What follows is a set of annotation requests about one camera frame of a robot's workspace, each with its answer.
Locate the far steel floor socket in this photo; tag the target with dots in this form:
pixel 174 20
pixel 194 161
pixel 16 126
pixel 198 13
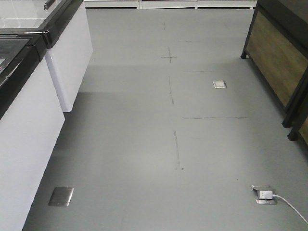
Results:
pixel 219 84

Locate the far white chest freezer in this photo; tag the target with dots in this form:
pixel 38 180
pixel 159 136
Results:
pixel 64 28

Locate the white chest freezer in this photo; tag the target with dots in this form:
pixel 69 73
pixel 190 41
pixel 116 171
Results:
pixel 31 119
pixel 64 28

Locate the near white chest freezer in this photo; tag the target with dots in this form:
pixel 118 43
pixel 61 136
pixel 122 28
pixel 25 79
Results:
pixel 31 119

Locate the closed steel floor socket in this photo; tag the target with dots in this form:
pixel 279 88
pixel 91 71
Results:
pixel 61 196

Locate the white store shelving unit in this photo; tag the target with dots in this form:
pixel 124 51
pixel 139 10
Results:
pixel 170 4

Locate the open floor socket with plug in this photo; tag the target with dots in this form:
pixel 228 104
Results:
pixel 264 195

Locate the black wooden produce stand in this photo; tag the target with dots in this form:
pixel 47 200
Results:
pixel 277 44

